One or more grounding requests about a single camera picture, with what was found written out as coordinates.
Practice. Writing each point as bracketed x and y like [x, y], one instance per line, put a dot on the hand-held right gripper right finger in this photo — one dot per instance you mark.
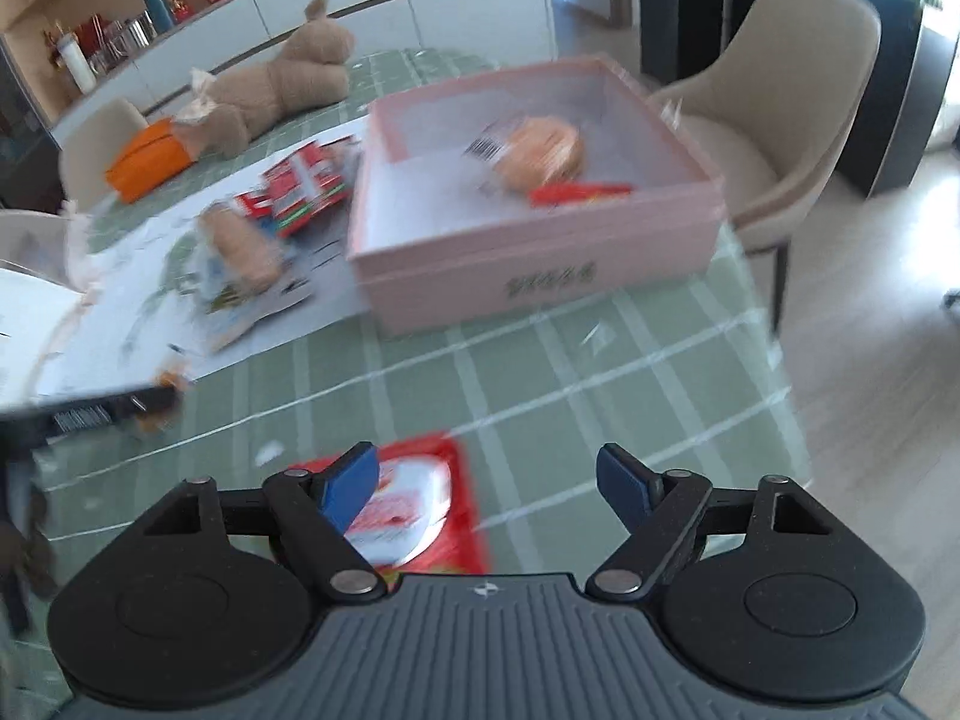
[622, 484]

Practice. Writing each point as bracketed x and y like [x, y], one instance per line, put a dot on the round bread bun packet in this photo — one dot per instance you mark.
[540, 154]

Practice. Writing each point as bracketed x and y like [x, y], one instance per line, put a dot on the brown plush bear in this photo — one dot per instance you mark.
[300, 82]

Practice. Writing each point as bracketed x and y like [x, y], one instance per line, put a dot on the white bottle red straw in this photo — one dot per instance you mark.
[75, 64]

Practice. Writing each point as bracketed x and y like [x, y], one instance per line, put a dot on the beige armchair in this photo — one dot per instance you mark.
[97, 142]
[795, 90]

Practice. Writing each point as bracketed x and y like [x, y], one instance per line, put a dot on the blue bottle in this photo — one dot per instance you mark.
[157, 4]

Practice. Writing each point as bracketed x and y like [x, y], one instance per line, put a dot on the white printed cloth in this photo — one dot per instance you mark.
[135, 315]

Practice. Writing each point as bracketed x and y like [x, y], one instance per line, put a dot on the pink cardboard box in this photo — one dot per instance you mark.
[525, 255]

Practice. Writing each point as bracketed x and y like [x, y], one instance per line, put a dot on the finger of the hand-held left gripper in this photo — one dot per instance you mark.
[82, 416]

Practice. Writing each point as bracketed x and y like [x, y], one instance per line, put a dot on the steel cups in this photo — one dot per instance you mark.
[131, 37]

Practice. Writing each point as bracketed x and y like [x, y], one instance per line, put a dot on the flat red snack packet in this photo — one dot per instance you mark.
[577, 193]

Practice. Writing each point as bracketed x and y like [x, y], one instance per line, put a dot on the long bread roll packet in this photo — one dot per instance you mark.
[240, 247]

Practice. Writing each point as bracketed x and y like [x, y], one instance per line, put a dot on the pile of red snack packets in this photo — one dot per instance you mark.
[304, 180]

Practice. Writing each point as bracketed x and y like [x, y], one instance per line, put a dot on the red snack packet white window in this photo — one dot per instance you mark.
[446, 532]

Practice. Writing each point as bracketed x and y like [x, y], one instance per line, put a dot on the orange tissue box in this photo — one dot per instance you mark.
[142, 161]

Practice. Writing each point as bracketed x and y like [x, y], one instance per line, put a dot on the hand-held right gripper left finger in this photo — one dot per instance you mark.
[352, 484]

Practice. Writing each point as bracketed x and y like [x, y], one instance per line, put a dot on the wrapped bread on table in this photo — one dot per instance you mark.
[229, 311]

